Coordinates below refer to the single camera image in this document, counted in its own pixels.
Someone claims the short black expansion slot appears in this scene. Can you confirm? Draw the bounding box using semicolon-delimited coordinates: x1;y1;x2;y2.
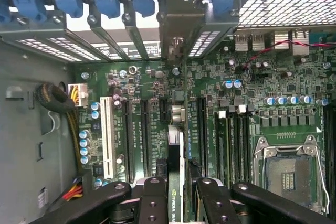
159;98;169;122

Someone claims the sleeved yellow black wire bundle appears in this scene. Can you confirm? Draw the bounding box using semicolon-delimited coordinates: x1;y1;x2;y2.
35;82;91;201

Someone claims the white power plug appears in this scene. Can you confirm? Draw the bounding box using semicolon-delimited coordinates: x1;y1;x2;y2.
67;83;89;108

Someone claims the white expansion slot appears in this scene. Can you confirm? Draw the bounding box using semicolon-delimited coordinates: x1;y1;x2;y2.
100;97;114;180

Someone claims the CPU socket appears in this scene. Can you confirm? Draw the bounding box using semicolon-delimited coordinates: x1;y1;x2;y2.
252;134;330;216

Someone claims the red black twisted wire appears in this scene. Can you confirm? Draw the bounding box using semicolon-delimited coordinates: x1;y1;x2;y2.
243;0;336;77

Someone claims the black open PC case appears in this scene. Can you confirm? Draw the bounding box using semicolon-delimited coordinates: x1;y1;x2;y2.
0;0;336;224

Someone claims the green motherboard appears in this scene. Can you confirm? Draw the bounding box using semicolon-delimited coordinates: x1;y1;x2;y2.
70;35;336;224

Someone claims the silver rear port block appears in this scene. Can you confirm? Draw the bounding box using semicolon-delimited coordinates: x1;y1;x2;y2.
234;28;310;52

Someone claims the black RAM slot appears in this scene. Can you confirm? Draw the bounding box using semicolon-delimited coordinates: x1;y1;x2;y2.
236;105;244;183
229;105;237;183
243;105;251;183

